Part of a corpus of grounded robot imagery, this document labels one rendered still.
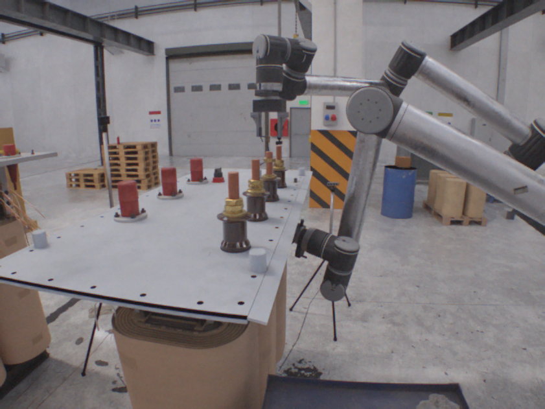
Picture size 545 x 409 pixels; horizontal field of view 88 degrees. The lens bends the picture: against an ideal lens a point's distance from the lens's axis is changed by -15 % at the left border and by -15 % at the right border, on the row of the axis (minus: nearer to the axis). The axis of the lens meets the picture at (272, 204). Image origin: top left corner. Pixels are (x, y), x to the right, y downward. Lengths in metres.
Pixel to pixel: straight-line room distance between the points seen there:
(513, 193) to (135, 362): 1.28
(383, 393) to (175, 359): 0.66
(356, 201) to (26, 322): 2.17
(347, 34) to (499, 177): 5.50
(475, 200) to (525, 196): 5.07
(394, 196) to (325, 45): 2.96
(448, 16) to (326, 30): 10.08
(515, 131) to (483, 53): 14.19
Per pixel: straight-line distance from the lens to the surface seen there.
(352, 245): 1.30
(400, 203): 6.03
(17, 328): 2.57
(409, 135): 1.05
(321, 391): 1.16
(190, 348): 1.03
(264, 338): 1.57
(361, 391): 1.18
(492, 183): 1.13
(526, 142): 2.07
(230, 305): 0.65
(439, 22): 15.75
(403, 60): 1.94
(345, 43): 6.36
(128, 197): 1.21
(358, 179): 1.33
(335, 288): 1.37
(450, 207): 6.07
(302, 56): 1.42
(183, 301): 0.67
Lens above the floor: 1.71
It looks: 15 degrees down
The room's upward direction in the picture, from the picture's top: straight up
